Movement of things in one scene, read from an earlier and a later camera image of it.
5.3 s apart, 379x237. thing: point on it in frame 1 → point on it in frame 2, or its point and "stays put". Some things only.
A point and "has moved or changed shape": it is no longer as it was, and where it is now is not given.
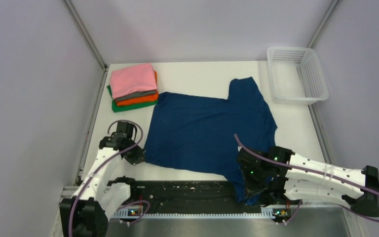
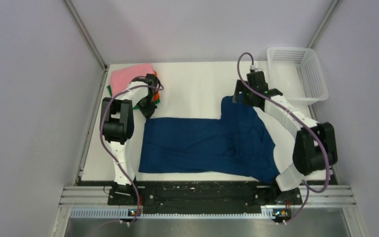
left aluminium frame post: [84, 31] stays put
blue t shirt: [196, 133] has moved or changed shape
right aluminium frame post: [323, 24] stays put
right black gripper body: [254, 178] → [247, 98]
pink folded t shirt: [128, 80] stays put
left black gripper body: [134, 156] → [146, 105]
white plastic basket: [296, 75] stays put
